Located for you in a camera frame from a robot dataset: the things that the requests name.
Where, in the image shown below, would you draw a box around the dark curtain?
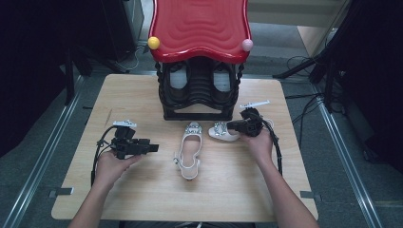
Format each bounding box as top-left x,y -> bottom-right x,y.
329,0 -> 403,174
0,0 -> 75,158

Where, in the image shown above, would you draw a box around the white floor cable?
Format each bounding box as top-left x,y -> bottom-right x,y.
114,45 -> 144,72

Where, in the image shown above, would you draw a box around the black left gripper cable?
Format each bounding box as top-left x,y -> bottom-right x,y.
90,124 -> 117,186

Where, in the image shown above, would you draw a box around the red and black shoe rack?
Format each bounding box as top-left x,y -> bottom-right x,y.
146,0 -> 255,122

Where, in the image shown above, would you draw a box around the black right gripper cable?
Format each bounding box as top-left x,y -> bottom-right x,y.
252,111 -> 284,176

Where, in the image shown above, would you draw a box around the black stand legs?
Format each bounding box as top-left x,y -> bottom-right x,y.
61,47 -> 129,106

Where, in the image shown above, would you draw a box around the metal floor rail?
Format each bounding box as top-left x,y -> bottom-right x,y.
317,101 -> 385,228
0,75 -> 86,228

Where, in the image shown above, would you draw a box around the black tripod stand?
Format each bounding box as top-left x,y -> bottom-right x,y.
271,47 -> 338,112

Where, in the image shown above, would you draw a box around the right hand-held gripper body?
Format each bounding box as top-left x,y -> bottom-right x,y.
239,100 -> 271,138

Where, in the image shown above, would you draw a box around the person's left hand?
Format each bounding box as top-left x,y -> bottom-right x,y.
94,150 -> 143,191

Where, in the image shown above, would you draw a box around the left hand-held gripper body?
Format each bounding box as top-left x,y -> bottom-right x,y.
110,119 -> 143,161

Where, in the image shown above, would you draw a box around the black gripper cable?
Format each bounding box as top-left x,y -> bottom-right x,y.
252,111 -> 284,176
90,124 -> 117,186

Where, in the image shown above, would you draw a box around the person's right hand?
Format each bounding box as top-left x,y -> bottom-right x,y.
239,127 -> 275,164

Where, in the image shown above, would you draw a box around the black leather shoe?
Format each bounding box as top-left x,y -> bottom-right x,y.
163,61 -> 192,103
209,61 -> 236,103

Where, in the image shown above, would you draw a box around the black floor cables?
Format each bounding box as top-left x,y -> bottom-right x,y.
284,55 -> 329,131

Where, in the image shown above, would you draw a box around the grey table bracket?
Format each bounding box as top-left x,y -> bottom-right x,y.
48,186 -> 75,200
299,190 -> 323,202

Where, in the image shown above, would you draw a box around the beige board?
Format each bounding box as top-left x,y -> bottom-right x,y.
297,25 -> 337,59

